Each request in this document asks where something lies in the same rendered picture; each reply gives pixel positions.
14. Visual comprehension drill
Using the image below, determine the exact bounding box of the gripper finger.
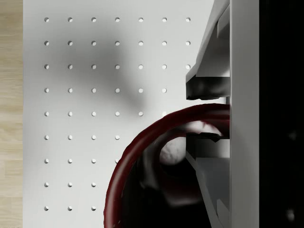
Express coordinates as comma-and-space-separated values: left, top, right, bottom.
185, 132, 231, 228
185, 0, 231, 101

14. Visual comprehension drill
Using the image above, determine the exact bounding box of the dark red mug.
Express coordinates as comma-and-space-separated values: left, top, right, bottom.
103, 103, 231, 228

